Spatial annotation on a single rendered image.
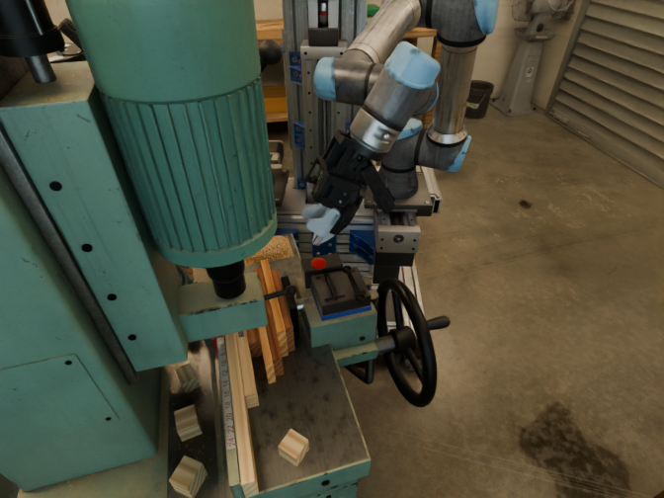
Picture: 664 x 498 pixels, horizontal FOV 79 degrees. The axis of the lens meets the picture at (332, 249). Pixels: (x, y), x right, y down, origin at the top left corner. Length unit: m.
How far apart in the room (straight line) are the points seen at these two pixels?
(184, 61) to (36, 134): 0.16
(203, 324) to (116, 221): 0.25
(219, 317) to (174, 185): 0.28
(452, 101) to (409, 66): 0.56
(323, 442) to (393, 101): 0.54
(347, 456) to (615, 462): 1.40
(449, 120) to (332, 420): 0.84
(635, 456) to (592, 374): 0.34
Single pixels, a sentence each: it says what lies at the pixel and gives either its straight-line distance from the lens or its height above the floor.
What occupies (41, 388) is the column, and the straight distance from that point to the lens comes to 0.69.
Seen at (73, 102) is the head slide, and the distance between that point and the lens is 0.47.
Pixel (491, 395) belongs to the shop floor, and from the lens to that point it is 1.92.
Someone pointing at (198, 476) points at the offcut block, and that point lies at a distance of 0.81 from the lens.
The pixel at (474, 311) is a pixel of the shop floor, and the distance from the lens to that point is 2.19.
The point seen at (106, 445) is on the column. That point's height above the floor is 0.88.
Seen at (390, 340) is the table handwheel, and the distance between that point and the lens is 0.93.
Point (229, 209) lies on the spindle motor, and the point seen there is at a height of 1.28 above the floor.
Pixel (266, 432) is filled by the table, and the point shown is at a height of 0.90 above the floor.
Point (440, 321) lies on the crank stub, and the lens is 0.85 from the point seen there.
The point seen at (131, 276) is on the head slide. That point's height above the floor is 1.20.
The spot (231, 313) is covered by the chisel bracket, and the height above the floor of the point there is 1.05.
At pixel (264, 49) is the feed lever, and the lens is 0.65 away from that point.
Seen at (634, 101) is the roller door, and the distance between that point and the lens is 4.01.
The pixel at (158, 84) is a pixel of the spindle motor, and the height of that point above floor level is 1.43.
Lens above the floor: 1.56
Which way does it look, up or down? 40 degrees down
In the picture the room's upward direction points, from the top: straight up
